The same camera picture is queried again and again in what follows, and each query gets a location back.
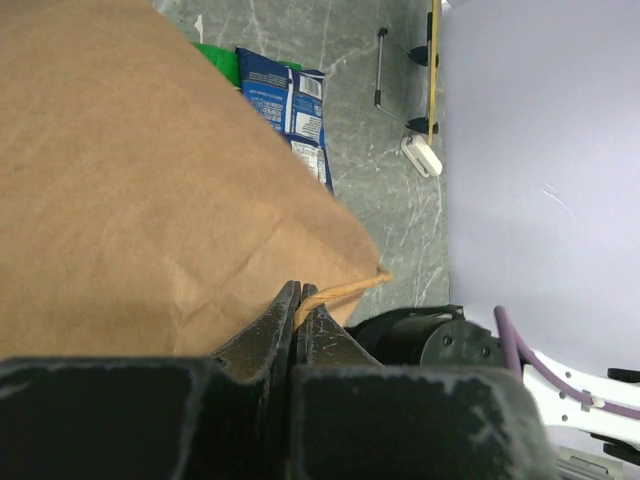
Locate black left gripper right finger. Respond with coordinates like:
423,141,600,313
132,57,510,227
289,306,557,479

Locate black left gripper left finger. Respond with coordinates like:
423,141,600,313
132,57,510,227
1,281,301,479

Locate brown paper bag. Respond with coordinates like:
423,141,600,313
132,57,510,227
1,1,379,357

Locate blue white snack box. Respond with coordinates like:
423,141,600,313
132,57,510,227
235,47,334,192

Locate green cassava chips bag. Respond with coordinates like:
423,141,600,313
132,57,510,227
194,43,305,88

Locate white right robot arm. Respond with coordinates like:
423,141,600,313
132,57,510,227
289,285,639,479

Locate white board eraser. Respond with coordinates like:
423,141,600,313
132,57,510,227
400,134,443,178

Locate yellow framed whiteboard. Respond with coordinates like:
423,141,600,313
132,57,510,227
410,0,441,146

